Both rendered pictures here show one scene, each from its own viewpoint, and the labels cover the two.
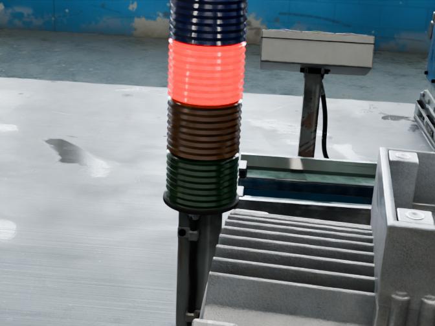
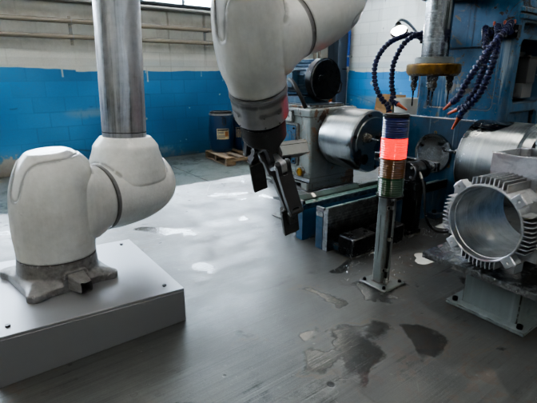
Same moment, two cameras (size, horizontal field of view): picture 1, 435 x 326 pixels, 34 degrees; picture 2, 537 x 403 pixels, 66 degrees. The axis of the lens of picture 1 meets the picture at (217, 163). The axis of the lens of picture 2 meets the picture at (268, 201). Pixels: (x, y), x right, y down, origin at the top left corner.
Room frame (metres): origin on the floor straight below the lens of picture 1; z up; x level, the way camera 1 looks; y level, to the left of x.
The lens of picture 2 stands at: (0.00, 0.83, 1.30)
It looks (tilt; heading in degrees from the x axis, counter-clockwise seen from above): 17 degrees down; 320
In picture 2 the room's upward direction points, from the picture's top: straight up
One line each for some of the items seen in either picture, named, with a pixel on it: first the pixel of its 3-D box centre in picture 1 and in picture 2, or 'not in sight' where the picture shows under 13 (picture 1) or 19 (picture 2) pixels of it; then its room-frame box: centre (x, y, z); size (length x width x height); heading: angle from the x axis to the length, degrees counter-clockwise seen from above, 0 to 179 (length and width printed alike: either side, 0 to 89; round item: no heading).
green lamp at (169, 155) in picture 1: (202, 174); (390, 185); (0.54, 0.01, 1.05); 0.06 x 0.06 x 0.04
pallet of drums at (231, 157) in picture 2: not in sight; (249, 134); (5.27, -3.17, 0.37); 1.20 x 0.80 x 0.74; 82
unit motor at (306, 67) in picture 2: not in sight; (298, 105); (1.44, -0.55, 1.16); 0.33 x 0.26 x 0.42; 176
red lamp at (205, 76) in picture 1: (206, 67); (393, 147); (0.54, 0.01, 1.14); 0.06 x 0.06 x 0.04
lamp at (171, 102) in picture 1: (204, 122); (391, 166); (0.54, 0.01, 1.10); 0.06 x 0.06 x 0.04
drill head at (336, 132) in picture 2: not in sight; (346, 137); (1.16, -0.57, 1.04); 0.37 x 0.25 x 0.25; 176
